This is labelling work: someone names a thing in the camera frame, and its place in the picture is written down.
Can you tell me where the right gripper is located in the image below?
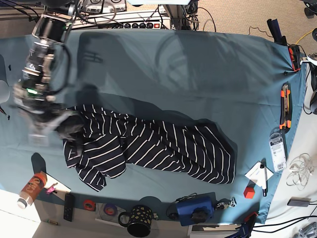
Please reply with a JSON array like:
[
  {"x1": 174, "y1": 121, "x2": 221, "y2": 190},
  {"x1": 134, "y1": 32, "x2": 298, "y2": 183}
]
[{"x1": 13, "y1": 84, "x2": 84, "y2": 146}]

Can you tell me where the navy white striped t-shirt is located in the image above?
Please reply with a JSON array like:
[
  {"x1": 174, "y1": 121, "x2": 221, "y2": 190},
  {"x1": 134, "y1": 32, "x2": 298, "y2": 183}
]
[{"x1": 63, "y1": 105, "x2": 236, "y2": 191}]

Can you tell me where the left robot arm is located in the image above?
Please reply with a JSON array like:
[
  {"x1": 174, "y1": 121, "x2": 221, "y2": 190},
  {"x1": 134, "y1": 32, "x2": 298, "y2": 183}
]
[{"x1": 300, "y1": 54, "x2": 317, "y2": 91}]

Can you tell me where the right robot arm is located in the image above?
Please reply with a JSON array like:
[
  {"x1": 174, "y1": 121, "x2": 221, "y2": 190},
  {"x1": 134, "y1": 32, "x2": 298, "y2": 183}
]
[{"x1": 13, "y1": 0, "x2": 83, "y2": 145}]

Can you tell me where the white paper sheet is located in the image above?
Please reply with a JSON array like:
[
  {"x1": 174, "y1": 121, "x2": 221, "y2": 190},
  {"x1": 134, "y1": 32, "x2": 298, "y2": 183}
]
[{"x1": 40, "y1": 171, "x2": 71, "y2": 193}]

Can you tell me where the pink small figurine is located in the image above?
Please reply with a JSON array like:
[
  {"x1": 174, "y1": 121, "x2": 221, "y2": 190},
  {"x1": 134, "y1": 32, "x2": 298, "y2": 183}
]
[{"x1": 46, "y1": 183, "x2": 57, "y2": 195}]

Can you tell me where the black remote control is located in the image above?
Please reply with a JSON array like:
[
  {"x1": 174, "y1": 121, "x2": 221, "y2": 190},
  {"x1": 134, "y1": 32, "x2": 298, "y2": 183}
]
[{"x1": 63, "y1": 193, "x2": 75, "y2": 222}]

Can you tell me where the white cup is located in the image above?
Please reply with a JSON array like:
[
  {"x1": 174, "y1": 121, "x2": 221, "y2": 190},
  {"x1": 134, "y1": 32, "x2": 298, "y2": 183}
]
[{"x1": 0, "y1": 80, "x2": 10, "y2": 104}]

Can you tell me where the red tape roll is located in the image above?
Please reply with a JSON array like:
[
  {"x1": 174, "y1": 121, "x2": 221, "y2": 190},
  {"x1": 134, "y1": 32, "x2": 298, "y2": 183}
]
[{"x1": 83, "y1": 199, "x2": 96, "y2": 212}]

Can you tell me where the purple tape roll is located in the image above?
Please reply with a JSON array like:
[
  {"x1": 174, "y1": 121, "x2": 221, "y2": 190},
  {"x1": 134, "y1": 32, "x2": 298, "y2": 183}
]
[{"x1": 103, "y1": 203, "x2": 118, "y2": 216}]

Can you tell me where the black mug yellow pattern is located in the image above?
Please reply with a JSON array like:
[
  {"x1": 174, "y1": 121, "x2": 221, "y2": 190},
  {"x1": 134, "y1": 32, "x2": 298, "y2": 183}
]
[{"x1": 118, "y1": 205, "x2": 153, "y2": 238}]

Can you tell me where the white power strip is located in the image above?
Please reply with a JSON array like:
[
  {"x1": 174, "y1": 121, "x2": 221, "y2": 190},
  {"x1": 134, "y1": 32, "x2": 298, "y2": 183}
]
[{"x1": 98, "y1": 21, "x2": 163, "y2": 29}]

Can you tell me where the metal keyring carabiner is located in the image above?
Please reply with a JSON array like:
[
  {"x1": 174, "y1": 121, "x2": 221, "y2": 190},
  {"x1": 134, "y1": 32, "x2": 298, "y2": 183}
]
[{"x1": 214, "y1": 197, "x2": 237, "y2": 211}]

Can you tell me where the teal tablecloth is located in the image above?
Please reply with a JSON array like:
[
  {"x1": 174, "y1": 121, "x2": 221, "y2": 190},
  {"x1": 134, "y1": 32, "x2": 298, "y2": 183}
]
[{"x1": 0, "y1": 29, "x2": 305, "y2": 223}]

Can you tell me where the white paper card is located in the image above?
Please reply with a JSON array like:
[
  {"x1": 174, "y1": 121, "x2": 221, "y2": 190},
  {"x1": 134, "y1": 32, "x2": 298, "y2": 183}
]
[{"x1": 245, "y1": 161, "x2": 273, "y2": 187}]

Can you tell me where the red cube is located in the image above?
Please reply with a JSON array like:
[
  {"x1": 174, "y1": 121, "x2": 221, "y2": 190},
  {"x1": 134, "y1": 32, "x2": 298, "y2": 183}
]
[{"x1": 243, "y1": 187, "x2": 255, "y2": 199}]

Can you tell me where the black white marker pen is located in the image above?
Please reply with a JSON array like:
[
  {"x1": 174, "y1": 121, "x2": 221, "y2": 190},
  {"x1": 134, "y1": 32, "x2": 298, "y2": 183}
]
[{"x1": 260, "y1": 164, "x2": 267, "y2": 197}]

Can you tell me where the orange black utility knife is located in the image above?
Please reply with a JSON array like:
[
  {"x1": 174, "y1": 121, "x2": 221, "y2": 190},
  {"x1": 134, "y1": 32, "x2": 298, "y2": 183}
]
[{"x1": 279, "y1": 83, "x2": 292, "y2": 134}]

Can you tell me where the grey adapter box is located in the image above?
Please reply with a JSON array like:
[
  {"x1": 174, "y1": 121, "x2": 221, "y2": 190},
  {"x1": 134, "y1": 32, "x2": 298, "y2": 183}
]
[{"x1": 287, "y1": 197, "x2": 310, "y2": 207}]

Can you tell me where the orange black clamp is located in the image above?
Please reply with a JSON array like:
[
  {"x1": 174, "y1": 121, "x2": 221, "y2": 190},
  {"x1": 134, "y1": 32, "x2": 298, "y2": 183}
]
[{"x1": 288, "y1": 44, "x2": 301, "y2": 72}]

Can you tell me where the blue black clamp handle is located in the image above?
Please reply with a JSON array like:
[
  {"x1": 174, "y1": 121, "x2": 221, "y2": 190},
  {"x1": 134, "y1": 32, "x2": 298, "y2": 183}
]
[{"x1": 266, "y1": 19, "x2": 287, "y2": 46}]

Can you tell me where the white coiled cable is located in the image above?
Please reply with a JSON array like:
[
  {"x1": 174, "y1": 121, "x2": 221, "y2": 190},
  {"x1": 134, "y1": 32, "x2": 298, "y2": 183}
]
[{"x1": 286, "y1": 153, "x2": 315, "y2": 191}]

